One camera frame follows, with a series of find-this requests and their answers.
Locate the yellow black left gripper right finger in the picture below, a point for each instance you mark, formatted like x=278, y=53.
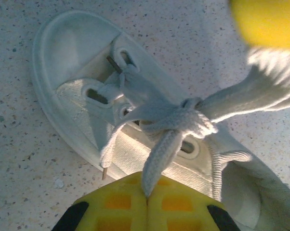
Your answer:
x=188, y=211

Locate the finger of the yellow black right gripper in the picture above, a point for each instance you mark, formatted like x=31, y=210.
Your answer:
x=267, y=21

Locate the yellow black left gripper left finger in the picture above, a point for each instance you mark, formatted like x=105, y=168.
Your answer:
x=106, y=211

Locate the white shoelace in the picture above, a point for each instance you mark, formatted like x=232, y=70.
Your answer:
x=159, y=115

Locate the white canvas shoe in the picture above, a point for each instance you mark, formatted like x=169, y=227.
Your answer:
x=68, y=48

